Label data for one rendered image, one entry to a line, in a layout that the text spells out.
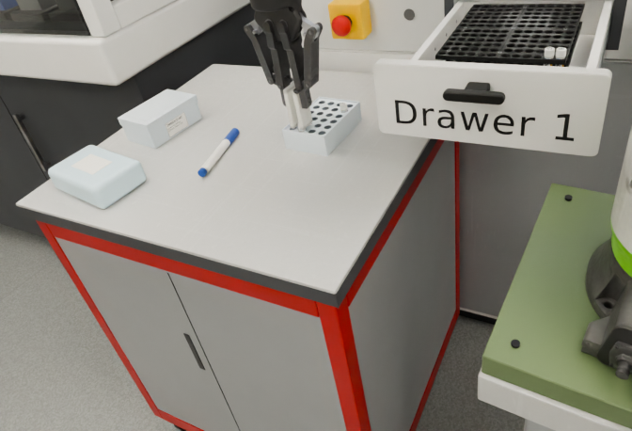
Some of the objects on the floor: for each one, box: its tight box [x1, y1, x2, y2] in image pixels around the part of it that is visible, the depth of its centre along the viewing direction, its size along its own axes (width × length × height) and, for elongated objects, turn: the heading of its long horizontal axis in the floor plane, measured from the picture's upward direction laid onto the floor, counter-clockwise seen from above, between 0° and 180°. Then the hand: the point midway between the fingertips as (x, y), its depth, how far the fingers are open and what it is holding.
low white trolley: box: [16, 64, 460, 431], centre depth 118 cm, size 58×62×76 cm
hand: (297, 105), depth 85 cm, fingers closed, pressing on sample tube
